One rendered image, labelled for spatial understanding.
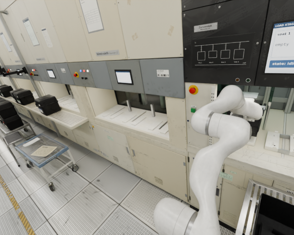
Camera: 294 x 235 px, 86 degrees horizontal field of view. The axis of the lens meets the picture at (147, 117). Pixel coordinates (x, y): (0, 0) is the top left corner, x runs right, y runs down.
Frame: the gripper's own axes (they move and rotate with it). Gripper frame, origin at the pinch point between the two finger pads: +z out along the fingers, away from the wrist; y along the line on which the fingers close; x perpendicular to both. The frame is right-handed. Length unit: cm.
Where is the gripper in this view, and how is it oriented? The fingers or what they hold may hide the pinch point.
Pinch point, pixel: (247, 97)
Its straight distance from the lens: 136.7
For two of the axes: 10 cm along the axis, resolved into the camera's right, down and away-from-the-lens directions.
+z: 6.0, -4.5, 6.6
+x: -1.5, -8.7, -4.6
